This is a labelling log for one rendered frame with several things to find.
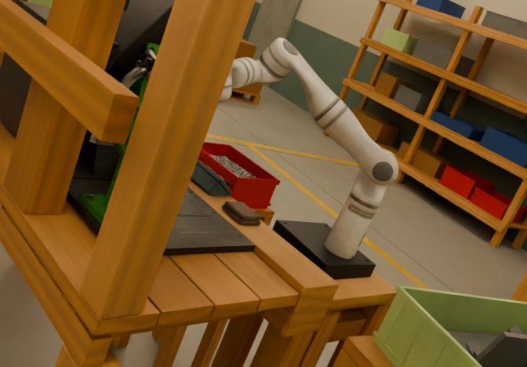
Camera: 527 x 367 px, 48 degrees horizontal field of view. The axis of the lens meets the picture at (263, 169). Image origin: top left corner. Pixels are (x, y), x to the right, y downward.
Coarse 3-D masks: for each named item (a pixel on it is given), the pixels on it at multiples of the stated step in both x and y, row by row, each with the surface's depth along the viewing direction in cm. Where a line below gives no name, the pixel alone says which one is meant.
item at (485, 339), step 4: (452, 332) 166; (456, 332) 167; (460, 332) 168; (464, 332) 169; (468, 332) 170; (472, 332) 171; (460, 336) 166; (464, 336) 167; (468, 336) 168; (472, 336) 169; (476, 336) 170; (480, 336) 171; (484, 336) 172; (488, 336) 173; (492, 336) 174; (496, 336) 175; (460, 340) 163; (464, 340) 164; (468, 340) 165; (480, 340) 168; (484, 340) 169; (488, 340) 170; (492, 340) 171; (464, 344) 162; (484, 344) 167; (488, 344) 168; (464, 348) 160
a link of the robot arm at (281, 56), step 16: (272, 48) 161; (288, 48) 162; (272, 64) 162; (288, 64) 161; (304, 64) 163; (304, 80) 162; (320, 80) 164; (320, 96) 162; (336, 96) 165; (320, 112) 163
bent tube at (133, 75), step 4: (136, 68) 160; (140, 68) 160; (144, 68) 161; (132, 72) 159; (136, 72) 160; (140, 72) 160; (144, 72) 161; (124, 76) 159; (128, 76) 159; (132, 76) 159; (136, 76) 160; (140, 76) 161; (124, 80) 158; (128, 80) 158; (132, 80) 159; (136, 80) 161; (124, 84) 158; (128, 84) 158; (132, 84) 160; (128, 88) 159
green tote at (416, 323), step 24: (408, 288) 154; (408, 312) 149; (432, 312) 162; (456, 312) 166; (480, 312) 170; (504, 312) 174; (384, 336) 154; (408, 336) 147; (432, 336) 140; (408, 360) 145; (432, 360) 139; (456, 360) 133
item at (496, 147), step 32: (384, 0) 766; (448, 0) 703; (384, 32) 768; (480, 32) 648; (512, 32) 627; (352, 64) 803; (416, 64) 711; (448, 64) 681; (480, 64) 700; (384, 96) 751; (416, 96) 713; (384, 128) 762; (448, 128) 676; (416, 160) 707; (512, 160) 606; (448, 192) 654; (480, 192) 632; (512, 224) 612
